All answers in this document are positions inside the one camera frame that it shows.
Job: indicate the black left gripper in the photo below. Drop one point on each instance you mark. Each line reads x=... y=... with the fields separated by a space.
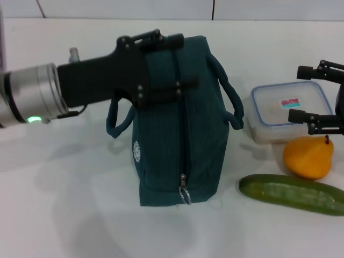
x=102 y=78

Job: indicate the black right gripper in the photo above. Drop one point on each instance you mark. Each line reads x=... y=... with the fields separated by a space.
x=340 y=99

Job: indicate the clear blue-rimmed plastic container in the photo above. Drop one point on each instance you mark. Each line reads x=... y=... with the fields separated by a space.
x=268 y=107

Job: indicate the orange pear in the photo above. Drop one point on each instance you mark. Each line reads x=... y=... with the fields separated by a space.
x=306 y=158

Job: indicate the teal fabric lunch bag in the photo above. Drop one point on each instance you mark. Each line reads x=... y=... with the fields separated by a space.
x=161 y=134

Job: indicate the green cucumber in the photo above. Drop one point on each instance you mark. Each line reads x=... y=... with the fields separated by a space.
x=282 y=190

